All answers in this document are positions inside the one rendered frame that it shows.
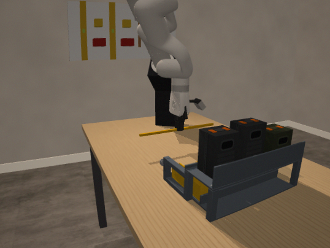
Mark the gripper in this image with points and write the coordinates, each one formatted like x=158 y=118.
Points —
x=179 y=106

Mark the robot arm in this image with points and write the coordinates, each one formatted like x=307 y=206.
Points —
x=156 y=21

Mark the yellow open bin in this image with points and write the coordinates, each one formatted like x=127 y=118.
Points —
x=198 y=187

